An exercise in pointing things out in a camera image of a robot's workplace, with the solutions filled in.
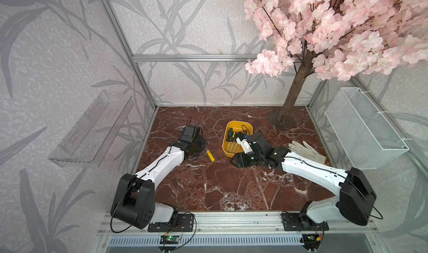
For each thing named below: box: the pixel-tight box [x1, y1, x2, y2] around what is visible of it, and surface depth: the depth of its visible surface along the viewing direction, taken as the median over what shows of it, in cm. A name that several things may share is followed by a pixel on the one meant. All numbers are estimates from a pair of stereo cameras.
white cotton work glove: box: [288, 140, 328, 165], surface depth 99 cm
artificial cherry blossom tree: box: [244, 0, 428, 124], surface depth 56 cm
